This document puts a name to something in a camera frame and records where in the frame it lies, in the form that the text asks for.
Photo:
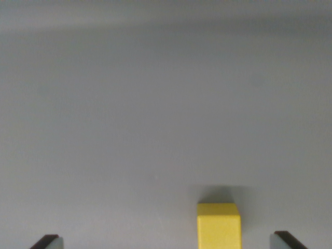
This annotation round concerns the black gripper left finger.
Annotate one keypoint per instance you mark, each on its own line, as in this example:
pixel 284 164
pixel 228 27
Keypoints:
pixel 49 242

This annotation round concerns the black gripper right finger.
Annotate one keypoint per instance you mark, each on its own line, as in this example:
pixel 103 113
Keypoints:
pixel 285 241

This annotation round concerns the yellow cube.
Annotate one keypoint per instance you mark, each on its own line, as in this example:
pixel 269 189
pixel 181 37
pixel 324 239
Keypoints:
pixel 218 228

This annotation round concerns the grey plastic bin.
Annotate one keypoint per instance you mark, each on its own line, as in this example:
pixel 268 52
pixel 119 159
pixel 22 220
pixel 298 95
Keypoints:
pixel 129 116

